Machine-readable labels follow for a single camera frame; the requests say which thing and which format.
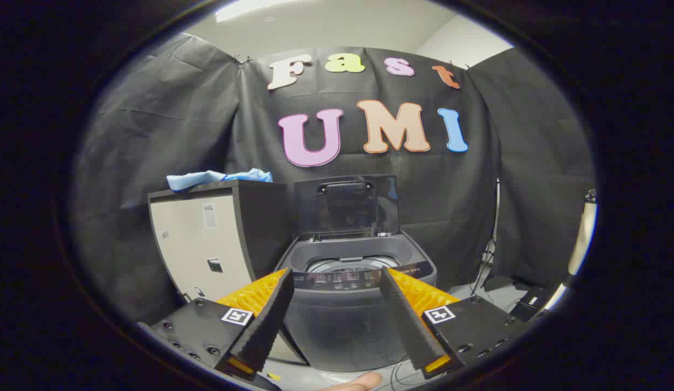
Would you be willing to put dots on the black box on floor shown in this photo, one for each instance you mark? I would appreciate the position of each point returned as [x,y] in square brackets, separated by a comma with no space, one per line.
[529,304]

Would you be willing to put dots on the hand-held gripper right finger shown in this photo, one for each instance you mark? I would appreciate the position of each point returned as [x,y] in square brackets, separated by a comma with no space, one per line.
[404,320]

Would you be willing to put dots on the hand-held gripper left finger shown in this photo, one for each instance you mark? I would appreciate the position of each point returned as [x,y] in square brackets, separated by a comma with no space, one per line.
[271,320]

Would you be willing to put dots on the light blue shirt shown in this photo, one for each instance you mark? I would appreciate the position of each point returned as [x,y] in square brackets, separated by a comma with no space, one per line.
[206,178]

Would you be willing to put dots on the black backdrop cloth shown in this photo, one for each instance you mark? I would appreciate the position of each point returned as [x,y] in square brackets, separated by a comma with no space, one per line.
[402,184]

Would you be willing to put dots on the grey washing machine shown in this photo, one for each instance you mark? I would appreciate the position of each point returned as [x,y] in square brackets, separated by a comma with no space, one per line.
[342,320]

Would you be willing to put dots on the black and white cabinet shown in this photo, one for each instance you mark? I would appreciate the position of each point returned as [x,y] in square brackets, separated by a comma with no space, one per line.
[201,244]

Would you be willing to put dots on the white pole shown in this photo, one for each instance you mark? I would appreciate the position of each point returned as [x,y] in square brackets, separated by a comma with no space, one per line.
[582,239]

